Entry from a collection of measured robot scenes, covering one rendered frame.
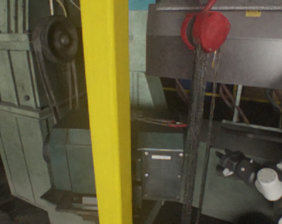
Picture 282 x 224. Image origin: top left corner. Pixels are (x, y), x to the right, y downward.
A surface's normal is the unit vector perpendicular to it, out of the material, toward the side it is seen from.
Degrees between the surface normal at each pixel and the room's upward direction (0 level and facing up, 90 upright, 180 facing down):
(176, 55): 90
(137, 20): 90
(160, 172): 90
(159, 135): 45
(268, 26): 78
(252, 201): 90
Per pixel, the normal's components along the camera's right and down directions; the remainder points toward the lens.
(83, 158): -0.09, 0.36
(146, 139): -0.06, -0.40
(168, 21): -0.41, 0.13
